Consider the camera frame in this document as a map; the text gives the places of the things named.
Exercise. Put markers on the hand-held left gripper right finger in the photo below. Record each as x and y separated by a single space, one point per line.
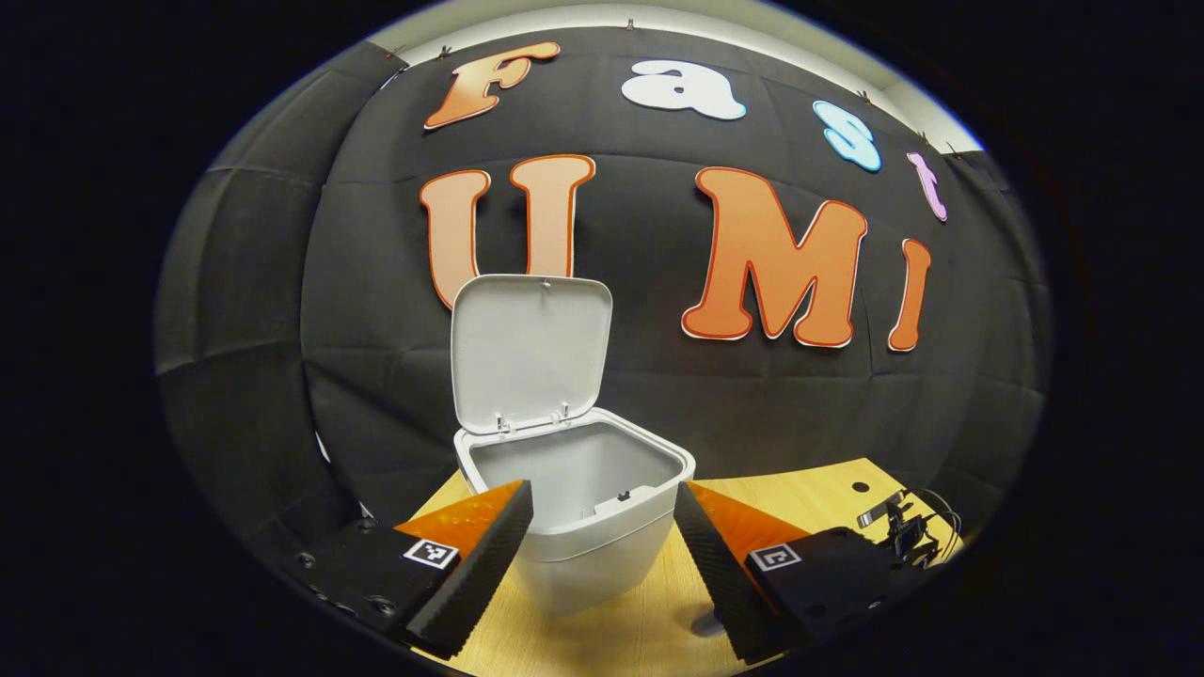
720 578

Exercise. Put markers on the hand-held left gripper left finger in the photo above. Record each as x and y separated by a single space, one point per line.
489 574

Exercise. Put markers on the white desktop garbage bin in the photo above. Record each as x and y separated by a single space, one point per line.
602 555

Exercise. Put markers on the wooden desktop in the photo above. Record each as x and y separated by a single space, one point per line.
828 498

